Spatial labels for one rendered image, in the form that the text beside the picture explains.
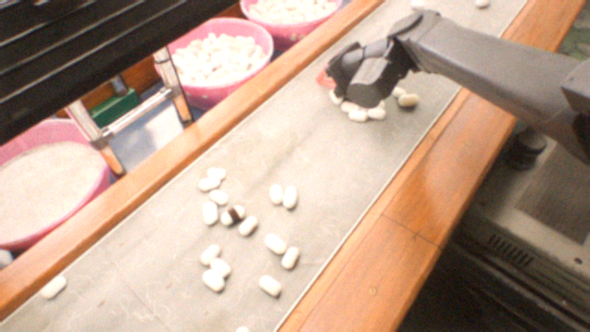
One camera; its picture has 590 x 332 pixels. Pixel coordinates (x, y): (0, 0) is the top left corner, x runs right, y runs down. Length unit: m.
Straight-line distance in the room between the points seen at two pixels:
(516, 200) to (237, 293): 0.72
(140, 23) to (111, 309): 0.38
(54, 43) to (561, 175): 1.06
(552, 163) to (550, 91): 0.80
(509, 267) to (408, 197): 0.52
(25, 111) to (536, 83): 0.40
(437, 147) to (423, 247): 0.19
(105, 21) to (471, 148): 0.55
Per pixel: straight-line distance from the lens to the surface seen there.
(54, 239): 0.65
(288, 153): 0.65
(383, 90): 0.57
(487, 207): 0.98
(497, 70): 0.40
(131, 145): 0.85
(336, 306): 0.49
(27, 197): 0.78
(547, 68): 0.38
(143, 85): 0.97
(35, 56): 0.35
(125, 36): 0.36
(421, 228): 0.55
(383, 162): 0.64
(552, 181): 1.10
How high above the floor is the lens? 1.23
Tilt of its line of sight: 51 degrees down
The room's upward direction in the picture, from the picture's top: 5 degrees counter-clockwise
